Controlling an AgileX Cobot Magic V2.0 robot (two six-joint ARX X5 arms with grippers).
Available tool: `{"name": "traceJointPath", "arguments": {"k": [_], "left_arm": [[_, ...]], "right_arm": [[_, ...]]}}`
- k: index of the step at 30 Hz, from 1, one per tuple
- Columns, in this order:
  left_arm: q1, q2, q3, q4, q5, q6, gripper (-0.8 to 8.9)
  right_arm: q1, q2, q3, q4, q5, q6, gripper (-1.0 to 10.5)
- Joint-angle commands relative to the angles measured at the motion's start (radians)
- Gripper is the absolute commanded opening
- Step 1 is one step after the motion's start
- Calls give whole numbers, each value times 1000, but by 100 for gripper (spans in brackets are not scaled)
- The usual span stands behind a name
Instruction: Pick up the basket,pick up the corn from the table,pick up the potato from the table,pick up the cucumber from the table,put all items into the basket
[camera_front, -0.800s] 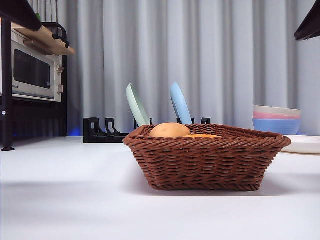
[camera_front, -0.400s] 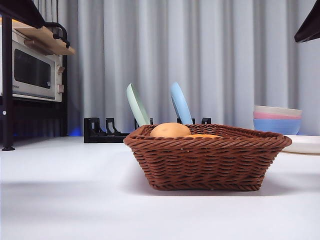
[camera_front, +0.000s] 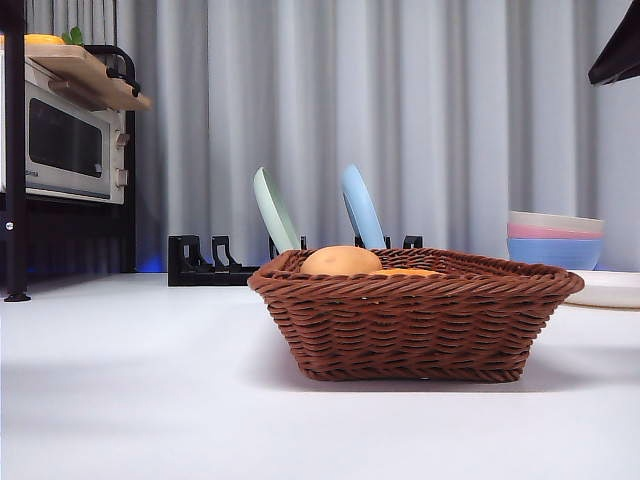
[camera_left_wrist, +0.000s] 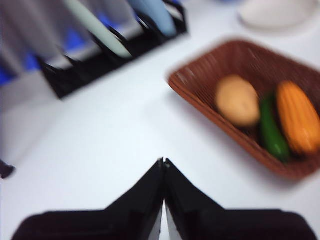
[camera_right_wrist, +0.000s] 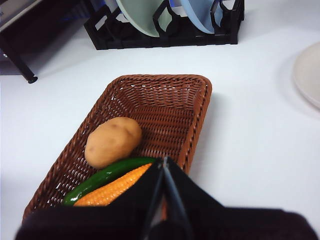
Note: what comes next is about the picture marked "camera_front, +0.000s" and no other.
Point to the yellow fruit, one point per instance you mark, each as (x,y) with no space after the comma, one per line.
(42,39)

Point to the pink bowl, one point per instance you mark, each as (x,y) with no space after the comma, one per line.
(550,232)

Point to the white plate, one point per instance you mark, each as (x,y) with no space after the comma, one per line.
(610,290)

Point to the wooden cutting board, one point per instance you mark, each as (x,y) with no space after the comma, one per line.
(85,75)

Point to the green leaf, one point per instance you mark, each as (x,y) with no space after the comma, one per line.
(74,35)

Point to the pale green plate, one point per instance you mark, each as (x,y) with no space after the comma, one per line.
(272,215)

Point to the brown woven wicker basket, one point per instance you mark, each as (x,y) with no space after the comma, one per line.
(410,330)

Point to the grey pleated curtain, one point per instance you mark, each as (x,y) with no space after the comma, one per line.
(450,100)

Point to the black metal shelf frame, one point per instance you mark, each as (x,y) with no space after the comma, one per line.
(15,200)

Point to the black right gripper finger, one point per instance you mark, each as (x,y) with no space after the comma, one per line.
(622,55)

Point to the cream toaster oven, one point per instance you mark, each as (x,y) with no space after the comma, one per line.
(65,145)

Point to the cream bowl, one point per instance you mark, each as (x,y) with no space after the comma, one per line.
(550,220)

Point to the blue bowl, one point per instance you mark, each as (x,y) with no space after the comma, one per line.
(550,252)

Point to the orange corn cob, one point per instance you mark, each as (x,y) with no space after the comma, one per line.
(410,272)

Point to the light blue plate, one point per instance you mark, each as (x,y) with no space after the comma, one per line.
(362,210)

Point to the black dish rack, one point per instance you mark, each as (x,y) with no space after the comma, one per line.
(210,277)

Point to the brown potato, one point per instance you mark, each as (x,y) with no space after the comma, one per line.
(340,260)

